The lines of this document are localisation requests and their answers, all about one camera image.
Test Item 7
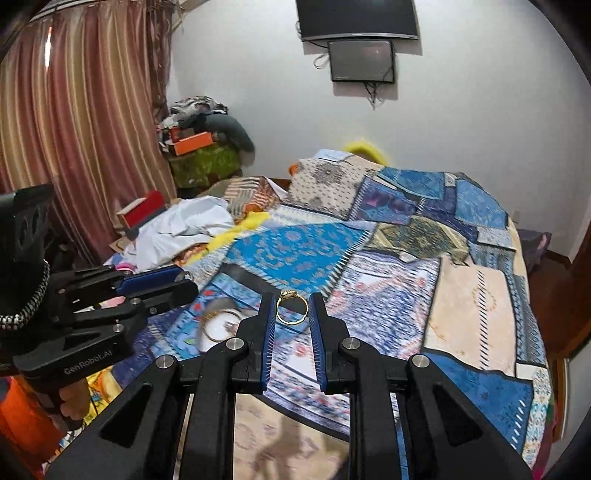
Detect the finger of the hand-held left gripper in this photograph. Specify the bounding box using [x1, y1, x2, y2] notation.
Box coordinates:
[58, 281, 200, 329]
[52, 265, 193, 298]

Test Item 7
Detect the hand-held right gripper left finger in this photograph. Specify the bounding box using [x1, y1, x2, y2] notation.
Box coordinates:
[44, 292, 278, 480]

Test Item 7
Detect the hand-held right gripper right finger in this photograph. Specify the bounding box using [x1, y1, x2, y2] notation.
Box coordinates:
[308, 292, 549, 480]

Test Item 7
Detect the gold ring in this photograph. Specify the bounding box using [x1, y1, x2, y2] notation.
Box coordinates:
[276, 290, 309, 325]

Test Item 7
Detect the gold bangle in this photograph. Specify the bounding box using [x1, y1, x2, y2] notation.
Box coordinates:
[198, 308, 244, 345]

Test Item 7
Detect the person's left hand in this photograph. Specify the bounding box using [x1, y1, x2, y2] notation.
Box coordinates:
[58, 379, 92, 418]

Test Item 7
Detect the white cloth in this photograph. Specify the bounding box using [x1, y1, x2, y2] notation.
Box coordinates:
[124, 195, 237, 271]

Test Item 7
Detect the red box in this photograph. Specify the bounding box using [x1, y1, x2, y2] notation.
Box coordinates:
[115, 190, 167, 232]

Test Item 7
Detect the orange sleeve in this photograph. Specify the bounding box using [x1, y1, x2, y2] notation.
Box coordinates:
[0, 376, 63, 476]

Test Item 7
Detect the yellow cloth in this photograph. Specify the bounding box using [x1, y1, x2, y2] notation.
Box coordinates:
[182, 210, 271, 266]

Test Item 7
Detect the patchwork bedspread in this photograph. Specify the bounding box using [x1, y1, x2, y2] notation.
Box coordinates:
[92, 148, 555, 480]

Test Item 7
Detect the green printed cloth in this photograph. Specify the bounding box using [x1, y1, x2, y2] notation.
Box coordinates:
[167, 145, 243, 189]

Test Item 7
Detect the orange box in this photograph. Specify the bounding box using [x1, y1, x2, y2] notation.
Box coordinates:
[172, 131, 215, 157]

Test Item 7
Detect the striped pink curtain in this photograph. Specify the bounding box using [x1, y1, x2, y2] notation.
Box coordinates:
[0, 0, 178, 264]

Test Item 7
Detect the pile of clothes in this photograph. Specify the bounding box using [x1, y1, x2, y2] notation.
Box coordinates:
[159, 96, 230, 139]

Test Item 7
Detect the yellow pillow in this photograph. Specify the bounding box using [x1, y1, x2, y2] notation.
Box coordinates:
[342, 138, 389, 165]

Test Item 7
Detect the purple cloth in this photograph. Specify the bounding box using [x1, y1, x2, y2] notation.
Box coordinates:
[516, 228, 552, 273]

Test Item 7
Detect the small black monitor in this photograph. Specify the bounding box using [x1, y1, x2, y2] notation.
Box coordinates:
[327, 40, 396, 84]

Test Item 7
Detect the braided black white cord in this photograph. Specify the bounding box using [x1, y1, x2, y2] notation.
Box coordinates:
[0, 259, 51, 330]

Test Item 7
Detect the black strap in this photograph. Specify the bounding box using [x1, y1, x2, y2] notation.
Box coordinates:
[221, 264, 278, 283]

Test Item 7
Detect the black wall television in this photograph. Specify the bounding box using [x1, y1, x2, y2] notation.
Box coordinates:
[295, 0, 419, 42]

